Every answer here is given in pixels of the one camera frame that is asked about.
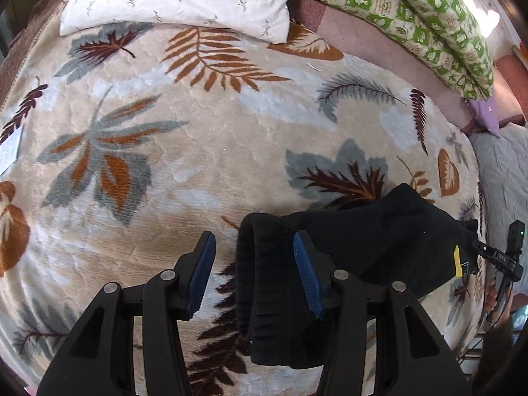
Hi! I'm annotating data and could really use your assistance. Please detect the pink bed sheet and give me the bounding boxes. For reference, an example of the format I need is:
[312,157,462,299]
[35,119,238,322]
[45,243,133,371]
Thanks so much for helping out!
[288,0,525,133]

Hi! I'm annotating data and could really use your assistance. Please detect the leaf pattern fleece blanket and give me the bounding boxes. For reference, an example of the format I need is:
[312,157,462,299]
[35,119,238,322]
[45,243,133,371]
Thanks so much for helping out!
[1,0,483,395]

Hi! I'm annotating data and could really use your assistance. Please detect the grey quilted blanket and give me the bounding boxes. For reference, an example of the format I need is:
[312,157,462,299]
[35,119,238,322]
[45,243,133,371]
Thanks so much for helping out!
[470,123,527,251]

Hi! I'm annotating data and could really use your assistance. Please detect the green patterned folded quilt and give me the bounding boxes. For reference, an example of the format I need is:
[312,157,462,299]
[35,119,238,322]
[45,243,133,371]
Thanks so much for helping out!
[318,0,494,100]

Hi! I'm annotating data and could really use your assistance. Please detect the person right hand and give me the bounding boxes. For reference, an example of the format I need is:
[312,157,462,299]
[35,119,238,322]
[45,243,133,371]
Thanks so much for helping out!
[483,278,513,329]

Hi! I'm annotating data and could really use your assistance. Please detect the black pants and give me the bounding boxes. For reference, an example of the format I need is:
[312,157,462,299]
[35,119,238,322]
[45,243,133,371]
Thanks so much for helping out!
[235,183,478,369]

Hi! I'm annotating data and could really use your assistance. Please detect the pink headboard cushion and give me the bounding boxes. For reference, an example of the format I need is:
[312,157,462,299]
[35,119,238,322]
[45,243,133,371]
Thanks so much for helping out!
[495,43,528,118]

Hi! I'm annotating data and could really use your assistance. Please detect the purple pillow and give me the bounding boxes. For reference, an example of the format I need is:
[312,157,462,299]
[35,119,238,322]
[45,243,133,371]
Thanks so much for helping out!
[466,97,510,138]

